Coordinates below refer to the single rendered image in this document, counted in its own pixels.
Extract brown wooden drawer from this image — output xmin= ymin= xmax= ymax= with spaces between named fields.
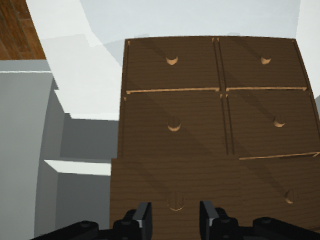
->
xmin=109 ymin=154 xmax=244 ymax=240
xmin=123 ymin=95 xmax=227 ymax=158
xmin=126 ymin=38 xmax=219 ymax=94
xmin=240 ymin=159 xmax=320 ymax=229
xmin=218 ymin=38 xmax=307 ymax=91
xmin=227 ymin=94 xmax=320 ymax=162

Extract brown wooden chest of drawers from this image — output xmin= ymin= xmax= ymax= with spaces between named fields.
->
xmin=117 ymin=36 xmax=320 ymax=166

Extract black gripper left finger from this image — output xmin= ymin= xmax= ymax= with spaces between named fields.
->
xmin=30 ymin=202 xmax=152 ymax=240

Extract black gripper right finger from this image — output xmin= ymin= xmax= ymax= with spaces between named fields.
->
xmin=199 ymin=201 xmax=320 ymax=240

